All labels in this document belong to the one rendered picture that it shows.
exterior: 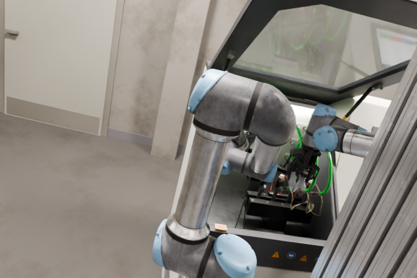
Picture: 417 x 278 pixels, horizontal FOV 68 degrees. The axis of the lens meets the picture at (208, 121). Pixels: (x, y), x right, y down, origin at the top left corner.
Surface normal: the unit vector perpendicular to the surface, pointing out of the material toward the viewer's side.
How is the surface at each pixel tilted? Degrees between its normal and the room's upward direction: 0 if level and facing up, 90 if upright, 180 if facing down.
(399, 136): 90
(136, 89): 90
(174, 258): 84
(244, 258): 7
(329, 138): 90
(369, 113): 76
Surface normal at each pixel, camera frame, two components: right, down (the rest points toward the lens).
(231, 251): 0.35, -0.86
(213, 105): -0.30, 0.22
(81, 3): -0.04, 0.34
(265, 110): 0.00, 0.12
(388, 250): -0.97, -0.23
